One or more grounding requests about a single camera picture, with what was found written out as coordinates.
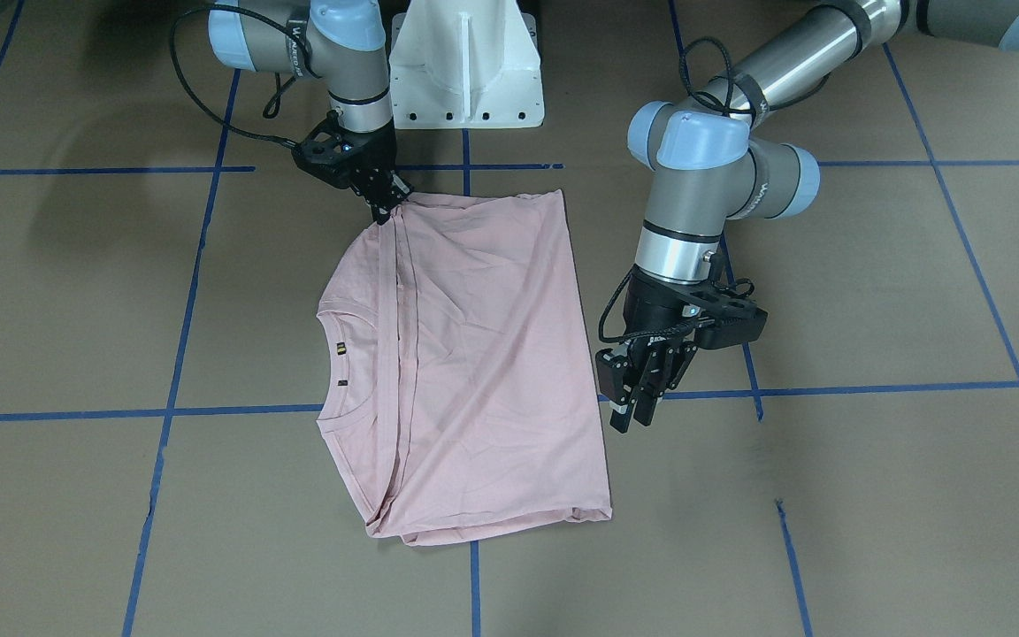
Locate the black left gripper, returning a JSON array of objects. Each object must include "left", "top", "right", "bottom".
[{"left": 597, "top": 270, "right": 705, "bottom": 433}]

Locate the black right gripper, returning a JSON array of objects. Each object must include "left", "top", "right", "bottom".
[{"left": 350, "top": 124, "right": 412, "bottom": 226}]

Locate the pink Snoopy t-shirt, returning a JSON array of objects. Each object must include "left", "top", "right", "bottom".
[{"left": 317, "top": 190, "right": 612, "bottom": 547}]

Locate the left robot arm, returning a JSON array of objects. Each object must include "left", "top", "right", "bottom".
[{"left": 725, "top": 1, "right": 1019, "bottom": 418}]

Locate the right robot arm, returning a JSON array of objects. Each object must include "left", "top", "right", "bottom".
[{"left": 89, "top": 1, "right": 412, "bottom": 225}]

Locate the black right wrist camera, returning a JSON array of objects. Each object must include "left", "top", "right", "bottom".
[{"left": 291, "top": 110, "right": 360, "bottom": 189}]

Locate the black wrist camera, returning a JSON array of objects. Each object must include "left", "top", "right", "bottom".
[
  {"left": 687, "top": 279, "right": 769, "bottom": 350},
  {"left": 291, "top": 110, "right": 360, "bottom": 189}
]

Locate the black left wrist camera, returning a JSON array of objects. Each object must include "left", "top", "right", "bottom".
[{"left": 687, "top": 279, "right": 769, "bottom": 350}]

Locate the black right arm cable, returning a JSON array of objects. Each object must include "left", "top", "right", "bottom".
[{"left": 168, "top": 4, "right": 316, "bottom": 147}]

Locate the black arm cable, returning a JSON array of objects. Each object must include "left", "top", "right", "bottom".
[
  {"left": 679, "top": 37, "right": 833, "bottom": 116},
  {"left": 168, "top": 4, "right": 316, "bottom": 147}
]

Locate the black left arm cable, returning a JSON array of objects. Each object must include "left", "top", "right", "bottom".
[{"left": 679, "top": 37, "right": 833, "bottom": 116}]

